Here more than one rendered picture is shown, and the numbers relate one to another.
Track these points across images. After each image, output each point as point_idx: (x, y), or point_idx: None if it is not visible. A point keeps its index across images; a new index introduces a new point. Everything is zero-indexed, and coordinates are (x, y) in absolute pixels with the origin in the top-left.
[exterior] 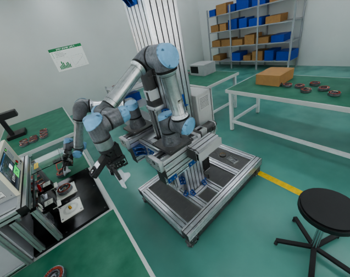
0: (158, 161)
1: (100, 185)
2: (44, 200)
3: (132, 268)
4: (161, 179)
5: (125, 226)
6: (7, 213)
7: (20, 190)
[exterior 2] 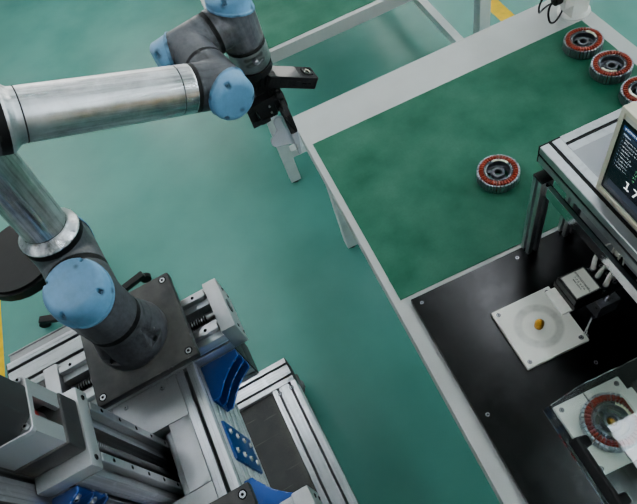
0: (211, 284)
1: (466, 418)
2: None
3: (350, 173)
4: (251, 359)
5: (365, 246)
6: (578, 133)
7: (605, 196)
